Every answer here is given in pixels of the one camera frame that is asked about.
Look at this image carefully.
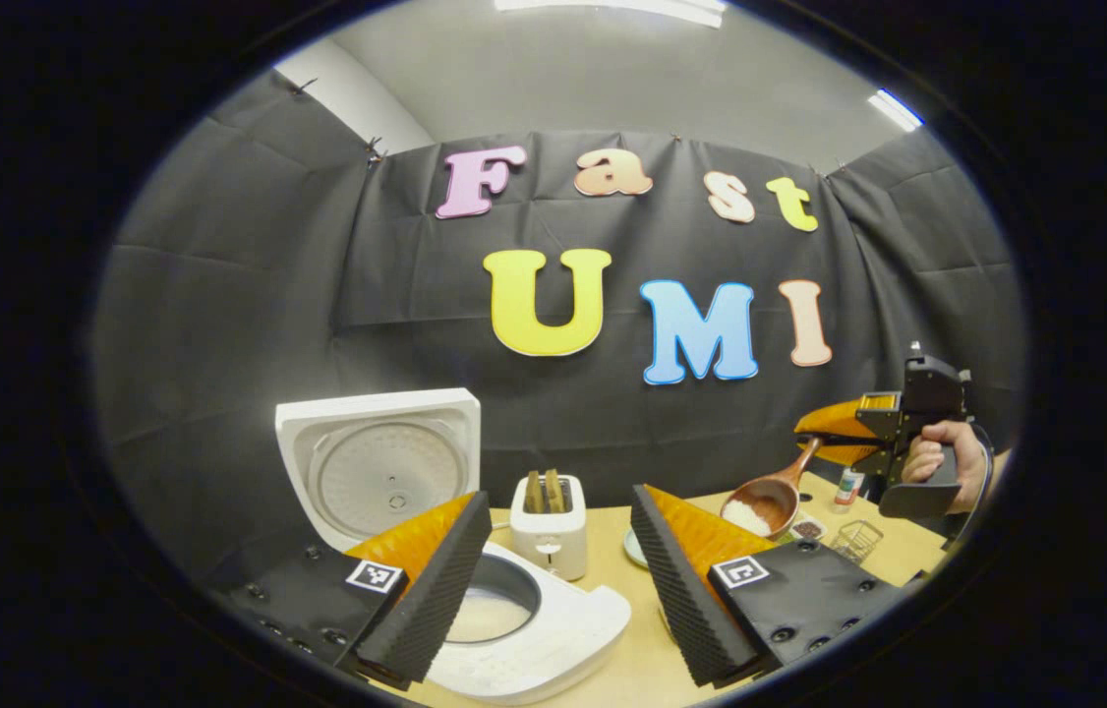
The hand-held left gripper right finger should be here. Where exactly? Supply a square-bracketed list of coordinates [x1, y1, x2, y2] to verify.
[629, 484, 908, 689]

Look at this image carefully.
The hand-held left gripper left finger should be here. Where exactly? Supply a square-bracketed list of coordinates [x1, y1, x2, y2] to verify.
[224, 490, 494, 689]

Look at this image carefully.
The brown wooden spoon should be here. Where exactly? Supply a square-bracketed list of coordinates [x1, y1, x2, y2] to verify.
[719, 436, 825, 539]

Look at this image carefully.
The white rice cooker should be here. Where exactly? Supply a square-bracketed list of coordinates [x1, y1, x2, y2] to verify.
[275, 388, 631, 705]

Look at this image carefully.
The white toaster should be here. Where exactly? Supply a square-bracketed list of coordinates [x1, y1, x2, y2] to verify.
[510, 474, 588, 581]

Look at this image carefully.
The small ceiling light panel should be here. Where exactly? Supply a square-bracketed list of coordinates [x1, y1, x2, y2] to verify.
[868, 88, 923, 132]

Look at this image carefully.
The large ceiling light panel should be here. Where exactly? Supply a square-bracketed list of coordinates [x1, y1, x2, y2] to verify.
[495, 0, 727, 29]

